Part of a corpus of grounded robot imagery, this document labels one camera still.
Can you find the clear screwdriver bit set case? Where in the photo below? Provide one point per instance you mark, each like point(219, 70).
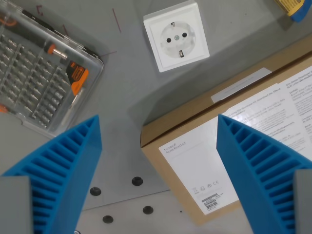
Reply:
point(41, 73)

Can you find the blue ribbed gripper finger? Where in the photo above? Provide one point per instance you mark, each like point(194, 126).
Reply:
point(61, 168)
point(263, 170)

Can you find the yellow blue tool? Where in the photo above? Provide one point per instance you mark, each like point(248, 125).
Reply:
point(292, 8)

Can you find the brown cardboard Kinect box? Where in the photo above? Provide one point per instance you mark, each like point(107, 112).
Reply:
point(219, 136)

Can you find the white wall socket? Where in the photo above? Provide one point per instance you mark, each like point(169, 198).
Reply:
point(176, 36)

